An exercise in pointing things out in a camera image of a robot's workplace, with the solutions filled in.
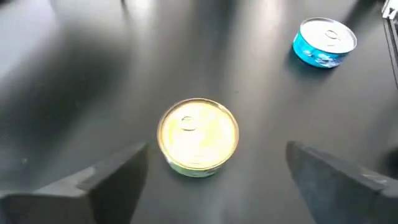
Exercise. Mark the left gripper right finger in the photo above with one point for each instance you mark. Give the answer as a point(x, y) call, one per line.
point(335, 193)

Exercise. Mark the black table mat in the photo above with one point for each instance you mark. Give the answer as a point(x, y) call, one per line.
point(93, 93)

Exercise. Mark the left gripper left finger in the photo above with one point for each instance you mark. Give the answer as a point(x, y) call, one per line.
point(109, 193)

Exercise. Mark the green can gold lid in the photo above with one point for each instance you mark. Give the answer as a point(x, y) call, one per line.
point(199, 133)

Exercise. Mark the teal chunk light tuna can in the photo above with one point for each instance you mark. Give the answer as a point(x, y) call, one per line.
point(326, 34)

